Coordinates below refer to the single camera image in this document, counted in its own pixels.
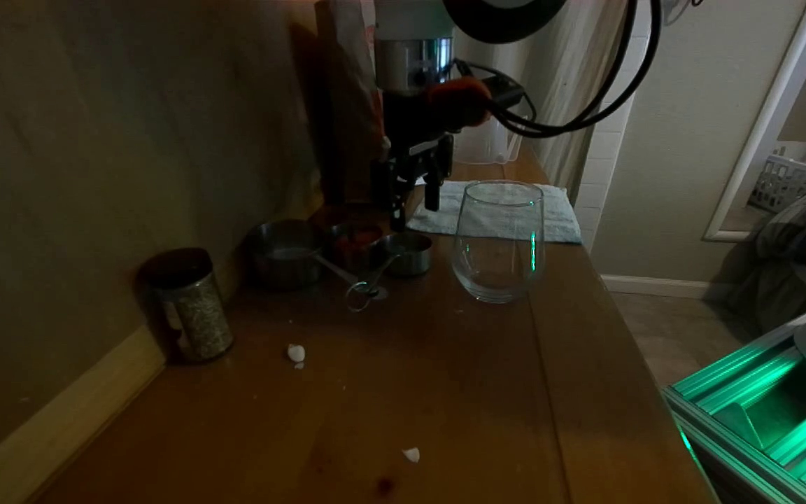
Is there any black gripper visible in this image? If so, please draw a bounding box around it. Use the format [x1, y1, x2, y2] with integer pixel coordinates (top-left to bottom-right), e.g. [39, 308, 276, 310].
[382, 76, 489, 230]

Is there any light blue towel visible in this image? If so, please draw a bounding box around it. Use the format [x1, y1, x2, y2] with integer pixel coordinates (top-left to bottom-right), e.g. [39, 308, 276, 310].
[409, 181, 582, 244]

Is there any green lit aluminium robot base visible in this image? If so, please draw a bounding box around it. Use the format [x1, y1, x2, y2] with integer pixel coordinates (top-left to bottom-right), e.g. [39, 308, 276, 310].
[664, 312, 806, 504]

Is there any small steel measuring cup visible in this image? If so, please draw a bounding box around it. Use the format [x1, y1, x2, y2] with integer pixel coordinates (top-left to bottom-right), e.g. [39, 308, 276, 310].
[367, 233, 433, 284]

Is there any measuring cup with red bits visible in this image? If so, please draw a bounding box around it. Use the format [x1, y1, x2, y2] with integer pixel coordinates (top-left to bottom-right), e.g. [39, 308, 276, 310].
[328, 224, 382, 275]

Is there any stemless wine glass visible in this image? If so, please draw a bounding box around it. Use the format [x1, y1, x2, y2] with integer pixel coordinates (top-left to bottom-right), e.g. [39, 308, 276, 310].
[451, 181, 546, 308]

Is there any small steel measuring spoon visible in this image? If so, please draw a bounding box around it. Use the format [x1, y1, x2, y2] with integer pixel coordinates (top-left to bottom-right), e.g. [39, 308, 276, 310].
[344, 279, 385, 312]

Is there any large steel measuring cup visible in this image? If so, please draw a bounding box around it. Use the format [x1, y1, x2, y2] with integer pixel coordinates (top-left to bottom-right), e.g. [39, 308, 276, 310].
[247, 219, 354, 291]

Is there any brown paper bag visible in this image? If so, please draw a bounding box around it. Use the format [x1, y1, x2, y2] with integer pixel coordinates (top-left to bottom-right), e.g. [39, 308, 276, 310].
[290, 0, 385, 205]

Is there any white crumb near can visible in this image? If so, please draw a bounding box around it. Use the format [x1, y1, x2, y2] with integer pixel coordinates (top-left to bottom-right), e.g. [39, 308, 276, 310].
[284, 343, 308, 366]

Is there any patterned tin can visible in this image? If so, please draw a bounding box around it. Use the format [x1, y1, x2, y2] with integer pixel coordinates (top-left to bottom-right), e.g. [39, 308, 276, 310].
[139, 247, 231, 364]

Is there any white crumb front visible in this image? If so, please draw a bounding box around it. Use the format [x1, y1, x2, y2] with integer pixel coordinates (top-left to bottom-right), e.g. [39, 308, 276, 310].
[402, 448, 423, 465]

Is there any white laundry basket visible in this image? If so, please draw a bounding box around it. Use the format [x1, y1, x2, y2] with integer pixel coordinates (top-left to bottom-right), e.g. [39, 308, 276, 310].
[747, 140, 806, 212]

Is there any plaid blanket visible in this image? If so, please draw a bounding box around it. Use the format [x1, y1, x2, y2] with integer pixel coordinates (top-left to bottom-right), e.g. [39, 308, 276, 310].
[710, 195, 806, 340]

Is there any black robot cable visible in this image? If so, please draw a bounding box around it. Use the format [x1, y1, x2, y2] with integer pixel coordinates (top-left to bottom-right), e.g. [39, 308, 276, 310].
[451, 0, 666, 140]

